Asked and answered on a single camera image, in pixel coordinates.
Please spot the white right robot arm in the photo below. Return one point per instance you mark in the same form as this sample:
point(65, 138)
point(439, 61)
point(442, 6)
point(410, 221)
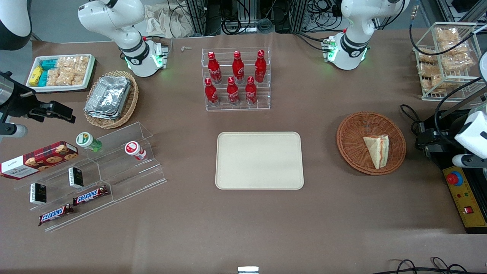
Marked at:
point(114, 19)

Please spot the Snickers chocolate bar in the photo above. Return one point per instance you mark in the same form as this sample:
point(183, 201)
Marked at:
point(56, 215)
point(90, 195)

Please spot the small white mount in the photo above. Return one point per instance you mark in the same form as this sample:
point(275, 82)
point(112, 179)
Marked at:
point(248, 270)

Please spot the triangular sandwich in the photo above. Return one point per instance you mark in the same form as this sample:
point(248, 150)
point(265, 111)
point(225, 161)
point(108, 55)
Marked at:
point(376, 152)

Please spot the red lid snack cup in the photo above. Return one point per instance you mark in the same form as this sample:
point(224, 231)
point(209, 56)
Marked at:
point(132, 147)

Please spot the green lid snack cup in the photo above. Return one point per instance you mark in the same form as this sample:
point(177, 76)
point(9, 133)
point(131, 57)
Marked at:
point(84, 139)

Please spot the small black chocolate box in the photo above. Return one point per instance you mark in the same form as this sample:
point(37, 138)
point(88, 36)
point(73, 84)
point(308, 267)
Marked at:
point(38, 194)
point(76, 177)

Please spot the round brown wicker basket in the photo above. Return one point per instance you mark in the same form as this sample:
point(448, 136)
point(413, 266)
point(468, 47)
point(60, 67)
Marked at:
point(354, 133)

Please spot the red cola bottle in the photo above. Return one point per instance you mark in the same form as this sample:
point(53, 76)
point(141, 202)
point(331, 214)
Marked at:
point(215, 70)
point(260, 68)
point(238, 68)
point(211, 93)
point(233, 93)
point(251, 91)

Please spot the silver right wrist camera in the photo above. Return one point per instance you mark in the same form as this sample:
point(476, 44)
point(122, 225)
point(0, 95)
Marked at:
point(13, 131)

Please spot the clear puffed snack bag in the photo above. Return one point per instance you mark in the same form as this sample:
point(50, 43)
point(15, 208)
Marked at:
point(428, 56)
point(447, 35)
point(456, 57)
point(432, 80)

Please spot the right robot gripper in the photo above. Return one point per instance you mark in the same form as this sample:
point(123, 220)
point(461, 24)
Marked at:
point(19, 103)

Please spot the yellow emergency stop control box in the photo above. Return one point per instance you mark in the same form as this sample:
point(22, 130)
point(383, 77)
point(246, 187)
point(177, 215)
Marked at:
point(466, 198)

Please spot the beige rectangular serving tray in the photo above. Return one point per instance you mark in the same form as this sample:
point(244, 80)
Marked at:
point(258, 160)

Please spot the aluminium foil tray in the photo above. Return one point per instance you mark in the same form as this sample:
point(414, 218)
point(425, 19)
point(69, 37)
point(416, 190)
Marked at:
point(102, 117)
point(108, 95)

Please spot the clear acrylic stepped stand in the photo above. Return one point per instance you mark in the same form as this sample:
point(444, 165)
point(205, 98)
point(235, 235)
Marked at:
point(125, 179)

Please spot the red tartan cookie box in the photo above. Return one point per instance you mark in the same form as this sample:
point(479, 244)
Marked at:
point(42, 158)

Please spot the aluminium frame rack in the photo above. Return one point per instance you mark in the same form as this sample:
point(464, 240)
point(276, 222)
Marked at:
point(198, 15)

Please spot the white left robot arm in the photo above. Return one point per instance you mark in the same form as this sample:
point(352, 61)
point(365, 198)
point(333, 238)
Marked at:
point(357, 23)

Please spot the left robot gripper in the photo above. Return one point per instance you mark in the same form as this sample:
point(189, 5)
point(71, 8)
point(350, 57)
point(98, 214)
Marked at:
point(437, 137)

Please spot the clear acrylic bottle rack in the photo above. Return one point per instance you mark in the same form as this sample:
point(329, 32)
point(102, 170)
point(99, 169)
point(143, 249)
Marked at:
point(265, 57)

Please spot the white rectangular snack tray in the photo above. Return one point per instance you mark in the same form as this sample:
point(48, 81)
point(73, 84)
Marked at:
point(91, 64)

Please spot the yellow snack pack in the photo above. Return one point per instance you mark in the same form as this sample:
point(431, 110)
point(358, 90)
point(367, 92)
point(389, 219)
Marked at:
point(35, 76)

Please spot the teal snack pack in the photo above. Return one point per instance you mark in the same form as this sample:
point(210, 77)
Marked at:
point(49, 64)
point(43, 78)

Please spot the oval light wicker basket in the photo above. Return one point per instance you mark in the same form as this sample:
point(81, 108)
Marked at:
point(130, 110)

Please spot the black equipment platform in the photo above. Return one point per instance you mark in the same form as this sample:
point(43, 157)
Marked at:
point(446, 125)

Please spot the crumpled beige cloth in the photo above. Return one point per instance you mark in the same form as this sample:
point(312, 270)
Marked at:
point(163, 23)

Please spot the clear rice cracker bag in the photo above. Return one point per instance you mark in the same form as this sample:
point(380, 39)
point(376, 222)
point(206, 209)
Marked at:
point(72, 77)
point(81, 63)
point(54, 77)
point(65, 63)

